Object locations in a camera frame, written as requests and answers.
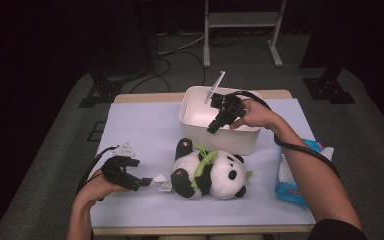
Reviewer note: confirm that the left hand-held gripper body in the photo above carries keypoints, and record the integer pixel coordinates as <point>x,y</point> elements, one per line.
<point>115,168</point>

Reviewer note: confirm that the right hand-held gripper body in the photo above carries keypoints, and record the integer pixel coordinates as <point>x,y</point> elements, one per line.
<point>230,106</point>

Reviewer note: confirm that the white plastic storage bin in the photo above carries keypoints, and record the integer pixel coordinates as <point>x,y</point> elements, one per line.
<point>233,143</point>

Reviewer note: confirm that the panda plush toy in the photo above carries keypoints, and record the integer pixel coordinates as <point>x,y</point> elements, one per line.
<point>226,176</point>

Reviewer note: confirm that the blue wet wipes packet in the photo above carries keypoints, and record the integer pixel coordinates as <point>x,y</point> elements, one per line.
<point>288,196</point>

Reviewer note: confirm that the person's right hand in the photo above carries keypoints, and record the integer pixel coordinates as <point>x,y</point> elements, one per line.
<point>260,115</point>

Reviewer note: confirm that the person's left hand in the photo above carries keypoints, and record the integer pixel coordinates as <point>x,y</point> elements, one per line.
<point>93,191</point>

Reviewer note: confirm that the black stand base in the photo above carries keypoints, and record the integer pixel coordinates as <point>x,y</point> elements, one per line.
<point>101,90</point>
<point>326,90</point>

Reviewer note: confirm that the white metal stand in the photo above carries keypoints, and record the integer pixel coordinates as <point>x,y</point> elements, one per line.
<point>240,19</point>

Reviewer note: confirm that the dark upright stand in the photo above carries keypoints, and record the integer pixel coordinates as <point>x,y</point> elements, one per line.
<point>148,33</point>

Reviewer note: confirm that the person's black top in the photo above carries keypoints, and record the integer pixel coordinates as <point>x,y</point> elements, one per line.
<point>336,231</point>

